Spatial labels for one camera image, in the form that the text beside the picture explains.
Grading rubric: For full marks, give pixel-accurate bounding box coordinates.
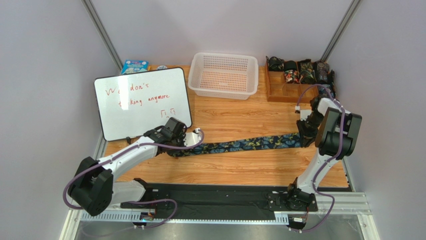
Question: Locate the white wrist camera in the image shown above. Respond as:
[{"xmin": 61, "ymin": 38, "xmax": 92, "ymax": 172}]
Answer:
[
  {"xmin": 183, "ymin": 128, "xmax": 204, "ymax": 148},
  {"xmin": 294, "ymin": 105, "xmax": 312, "ymax": 121}
]

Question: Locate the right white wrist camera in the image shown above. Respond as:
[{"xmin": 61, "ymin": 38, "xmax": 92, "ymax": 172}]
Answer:
[{"xmin": 294, "ymin": 105, "xmax": 312, "ymax": 121}]

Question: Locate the whiteboard with red writing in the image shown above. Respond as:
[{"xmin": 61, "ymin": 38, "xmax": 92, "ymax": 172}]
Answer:
[{"xmin": 93, "ymin": 67, "xmax": 193, "ymax": 142}]

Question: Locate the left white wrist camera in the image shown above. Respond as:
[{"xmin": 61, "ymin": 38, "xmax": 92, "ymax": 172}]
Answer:
[{"xmin": 183, "ymin": 128, "xmax": 204, "ymax": 148}]

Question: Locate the rolled dark tie far left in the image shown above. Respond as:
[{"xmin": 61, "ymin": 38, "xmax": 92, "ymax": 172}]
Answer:
[{"xmin": 266, "ymin": 56, "xmax": 285, "ymax": 72}]

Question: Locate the dark blue floral necktie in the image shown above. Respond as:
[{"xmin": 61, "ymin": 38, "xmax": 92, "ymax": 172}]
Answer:
[{"xmin": 167, "ymin": 133, "xmax": 302, "ymax": 158}]

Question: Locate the rolled green dark tie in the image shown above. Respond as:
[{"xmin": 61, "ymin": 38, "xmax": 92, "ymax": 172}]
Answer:
[{"xmin": 297, "ymin": 59, "xmax": 316, "ymax": 85}]

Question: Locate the rolled red floral tie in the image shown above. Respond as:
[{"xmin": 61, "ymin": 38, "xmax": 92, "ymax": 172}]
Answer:
[{"xmin": 283, "ymin": 60, "xmax": 300, "ymax": 84}]

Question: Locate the white plastic perforated basket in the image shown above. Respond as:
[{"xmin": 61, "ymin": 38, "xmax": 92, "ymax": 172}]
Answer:
[{"xmin": 187, "ymin": 52, "xmax": 259, "ymax": 100}]

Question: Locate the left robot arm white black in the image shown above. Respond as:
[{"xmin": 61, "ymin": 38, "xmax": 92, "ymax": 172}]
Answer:
[{"xmin": 62, "ymin": 117, "xmax": 189, "ymax": 217}]

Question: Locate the rolled grey dark tie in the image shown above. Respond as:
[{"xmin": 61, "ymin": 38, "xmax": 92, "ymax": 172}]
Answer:
[{"xmin": 313, "ymin": 60, "xmax": 330, "ymax": 84}]

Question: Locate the wooden compartment tray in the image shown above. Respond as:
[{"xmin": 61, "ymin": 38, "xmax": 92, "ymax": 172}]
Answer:
[{"xmin": 264, "ymin": 56, "xmax": 336, "ymax": 104}]

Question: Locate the rolled blue floral tie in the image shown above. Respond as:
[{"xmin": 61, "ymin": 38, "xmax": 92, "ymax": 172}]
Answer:
[{"xmin": 317, "ymin": 84, "xmax": 336, "ymax": 99}]

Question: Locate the blue printed box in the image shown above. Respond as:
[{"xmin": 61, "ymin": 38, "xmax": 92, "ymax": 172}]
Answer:
[{"xmin": 121, "ymin": 59, "xmax": 149, "ymax": 75}]

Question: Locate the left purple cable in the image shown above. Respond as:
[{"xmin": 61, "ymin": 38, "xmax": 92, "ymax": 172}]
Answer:
[{"xmin": 63, "ymin": 128, "xmax": 205, "ymax": 229}]

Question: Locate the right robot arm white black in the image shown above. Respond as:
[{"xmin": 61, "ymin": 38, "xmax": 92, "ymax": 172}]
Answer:
[{"xmin": 285, "ymin": 95, "xmax": 363, "ymax": 211}]

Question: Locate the aluminium rail frame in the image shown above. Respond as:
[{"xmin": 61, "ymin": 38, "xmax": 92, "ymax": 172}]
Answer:
[{"xmin": 60, "ymin": 183, "xmax": 380, "ymax": 240}]

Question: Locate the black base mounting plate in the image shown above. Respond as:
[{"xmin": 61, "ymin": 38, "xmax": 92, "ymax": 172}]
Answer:
[{"xmin": 120, "ymin": 183, "xmax": 318, "ymax": 221}]

